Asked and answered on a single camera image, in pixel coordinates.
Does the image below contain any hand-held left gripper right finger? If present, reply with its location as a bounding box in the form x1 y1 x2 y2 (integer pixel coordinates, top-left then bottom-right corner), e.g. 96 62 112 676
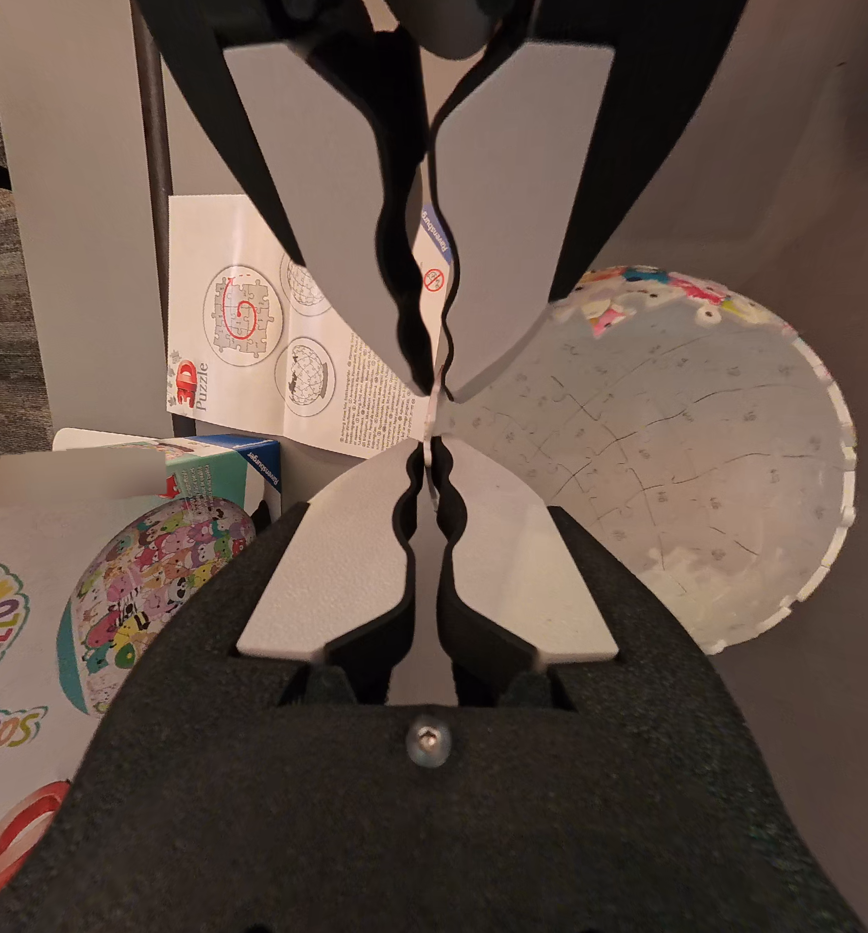
434 436 619 704

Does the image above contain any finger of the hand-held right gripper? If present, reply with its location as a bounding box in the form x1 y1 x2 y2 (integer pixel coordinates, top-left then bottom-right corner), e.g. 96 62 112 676
430 40 617 405
222 33 435 398

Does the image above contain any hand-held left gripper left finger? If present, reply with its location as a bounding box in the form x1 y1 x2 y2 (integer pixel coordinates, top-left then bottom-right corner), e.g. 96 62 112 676
236 437 429 704

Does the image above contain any white puzzle piece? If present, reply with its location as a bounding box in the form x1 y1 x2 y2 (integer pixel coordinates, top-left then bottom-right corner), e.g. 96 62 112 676
421 364 453 504

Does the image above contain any partly built puzzle ball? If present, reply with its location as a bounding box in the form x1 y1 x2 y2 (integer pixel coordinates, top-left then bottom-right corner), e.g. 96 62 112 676
440 264 859 657

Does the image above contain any printed puzzle box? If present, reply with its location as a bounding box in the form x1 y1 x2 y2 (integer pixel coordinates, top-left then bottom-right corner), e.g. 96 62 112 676
0 429 283 908

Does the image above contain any folded instruction leaflet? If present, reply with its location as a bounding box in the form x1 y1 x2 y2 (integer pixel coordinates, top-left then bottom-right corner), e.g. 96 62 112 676
164 193 455 462

